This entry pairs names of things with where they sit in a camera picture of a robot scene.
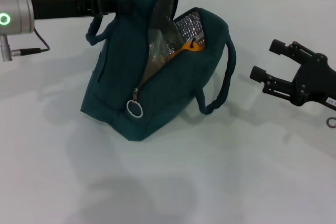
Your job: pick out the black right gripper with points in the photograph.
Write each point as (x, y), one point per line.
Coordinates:
(315, 82)

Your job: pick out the orange citrus fruit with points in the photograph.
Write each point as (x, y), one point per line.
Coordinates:
(190, 47)

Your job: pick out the dark teal fabric lunch bag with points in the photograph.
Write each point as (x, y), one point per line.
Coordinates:
(183, 82)

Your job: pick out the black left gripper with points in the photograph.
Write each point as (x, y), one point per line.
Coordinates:
(63, 7)

